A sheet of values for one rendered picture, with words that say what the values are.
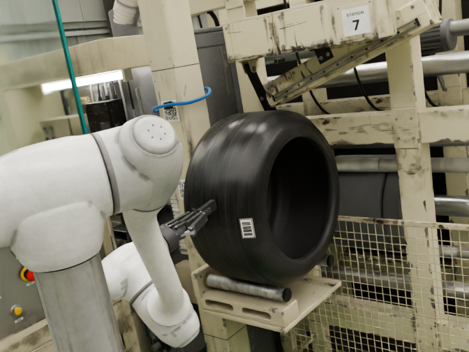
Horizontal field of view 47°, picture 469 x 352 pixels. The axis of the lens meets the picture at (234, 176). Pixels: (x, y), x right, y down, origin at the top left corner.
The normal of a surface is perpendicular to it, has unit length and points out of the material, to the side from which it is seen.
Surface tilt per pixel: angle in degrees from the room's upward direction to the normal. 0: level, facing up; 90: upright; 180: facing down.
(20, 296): 90
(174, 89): 90
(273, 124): 44
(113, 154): 58
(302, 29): 90
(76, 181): 80
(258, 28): 90
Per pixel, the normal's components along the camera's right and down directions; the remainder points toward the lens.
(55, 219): 0.42, 0.24
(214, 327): -0.62, 0.27
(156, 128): 0.39, -0.49
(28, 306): 0.76, 0.01
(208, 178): -0.63, -0.21
